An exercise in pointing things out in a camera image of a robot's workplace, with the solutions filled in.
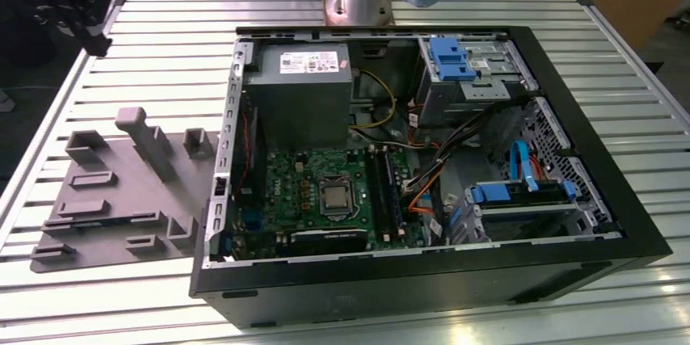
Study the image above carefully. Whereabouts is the black RAM slot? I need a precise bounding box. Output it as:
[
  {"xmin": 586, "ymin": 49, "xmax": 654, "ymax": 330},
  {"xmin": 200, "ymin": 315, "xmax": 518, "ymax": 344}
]
[{"xmin": 366, "ymin": 145, "xmax": 393, "ymax": 242}]

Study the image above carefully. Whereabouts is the grey power supply unit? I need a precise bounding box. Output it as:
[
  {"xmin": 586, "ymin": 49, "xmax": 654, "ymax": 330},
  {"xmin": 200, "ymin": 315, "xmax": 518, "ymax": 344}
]
[{"xmin": 244, "ymin": 42, "xmax": 355, "ymax": 148}]

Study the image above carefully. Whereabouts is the grey plastic parts rack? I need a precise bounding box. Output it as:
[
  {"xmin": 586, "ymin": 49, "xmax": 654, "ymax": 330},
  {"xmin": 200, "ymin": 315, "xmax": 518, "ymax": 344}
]
[{"xmin": 30, "ymin": 106, "xmax": 222, "ymax": 273}]

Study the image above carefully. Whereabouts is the green motherboard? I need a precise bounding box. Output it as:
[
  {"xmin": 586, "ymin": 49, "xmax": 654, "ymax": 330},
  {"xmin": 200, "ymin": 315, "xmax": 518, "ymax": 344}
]
[{"xmin": 232, "ymin": 145, "xmax": 433, "ymax": 259}]

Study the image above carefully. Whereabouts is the black CPU socket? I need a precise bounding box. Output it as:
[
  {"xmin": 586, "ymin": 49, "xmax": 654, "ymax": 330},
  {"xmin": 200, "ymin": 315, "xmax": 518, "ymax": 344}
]
[{"xmin": 315, "ymin": 174, "xmax": 362, "ymax": 224}]

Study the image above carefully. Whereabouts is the silver CPU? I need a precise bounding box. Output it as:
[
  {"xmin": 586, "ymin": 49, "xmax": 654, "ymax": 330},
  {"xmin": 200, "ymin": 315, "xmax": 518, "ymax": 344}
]
[{"xmin": 322, "ymin": 187, "xmax": 351, "ymax": 211}]

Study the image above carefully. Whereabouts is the blue plastic drive latch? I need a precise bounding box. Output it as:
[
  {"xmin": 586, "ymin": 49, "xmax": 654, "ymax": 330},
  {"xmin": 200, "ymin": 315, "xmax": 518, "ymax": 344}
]
[{"xmin": 430, "ymin": 37, "xmax": 481, "ymax": 82}]

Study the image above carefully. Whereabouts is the black graphics card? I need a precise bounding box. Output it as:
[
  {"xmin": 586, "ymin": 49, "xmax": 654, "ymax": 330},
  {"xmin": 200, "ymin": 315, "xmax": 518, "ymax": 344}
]
[{"xmin": 274, "ymin": 226, "xmax": 371, "ymax": 258}]

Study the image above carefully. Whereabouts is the silver metal drive cage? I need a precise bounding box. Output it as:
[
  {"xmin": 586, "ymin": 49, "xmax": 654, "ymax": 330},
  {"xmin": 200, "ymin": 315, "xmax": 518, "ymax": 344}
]
[{"xmin": 418, "ymin": 36, "xmax": 541, "ymax": 128}]

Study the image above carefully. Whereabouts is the hard disk in blue carrier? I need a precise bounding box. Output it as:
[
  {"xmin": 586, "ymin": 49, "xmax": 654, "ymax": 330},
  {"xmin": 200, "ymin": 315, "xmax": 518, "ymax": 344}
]
[{"xmin": 467, "ymin": 181, "xmax": 577, "ymax": 207}]

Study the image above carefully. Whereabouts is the black open PC case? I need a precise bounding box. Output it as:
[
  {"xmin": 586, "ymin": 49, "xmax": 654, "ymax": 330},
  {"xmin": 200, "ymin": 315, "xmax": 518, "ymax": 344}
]
[{"xmin": 187, "ymin": 24, "xmax": 676, "ymax": 328}]

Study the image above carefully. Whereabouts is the silver metal disk bay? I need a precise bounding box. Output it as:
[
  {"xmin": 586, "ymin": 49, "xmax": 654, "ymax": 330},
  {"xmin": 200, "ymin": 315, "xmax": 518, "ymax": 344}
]
[{"xmin": 463, "ymin": 181, "xmax": 599, "ymax": 241}]

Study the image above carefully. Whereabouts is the yellow power wire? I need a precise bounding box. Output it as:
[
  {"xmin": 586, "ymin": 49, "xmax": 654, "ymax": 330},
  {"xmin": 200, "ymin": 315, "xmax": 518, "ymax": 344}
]
[{"xmin": 347, "ymin": 69, "xmax": 441, "ymax": 150}]

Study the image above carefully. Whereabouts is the black cable bundle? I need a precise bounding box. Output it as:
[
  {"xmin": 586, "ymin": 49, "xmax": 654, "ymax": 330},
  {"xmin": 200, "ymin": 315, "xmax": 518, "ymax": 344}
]
[{"xmin": 402, "ymin": 96, "xmax": 533, "ymax": 192}]

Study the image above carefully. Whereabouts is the orange wire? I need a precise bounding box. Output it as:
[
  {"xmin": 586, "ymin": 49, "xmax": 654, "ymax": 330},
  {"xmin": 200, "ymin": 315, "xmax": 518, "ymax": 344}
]
[{"xmin": 407, "ymin": 189, "xmax": 441, "ymax": 215}]

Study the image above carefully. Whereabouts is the blue flat data wire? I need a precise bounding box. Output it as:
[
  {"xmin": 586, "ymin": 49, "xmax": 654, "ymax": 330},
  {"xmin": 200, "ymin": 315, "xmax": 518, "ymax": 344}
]
[{"xmin": 509, "ymin": 141, "xmax": 542, "ymax": 192}]

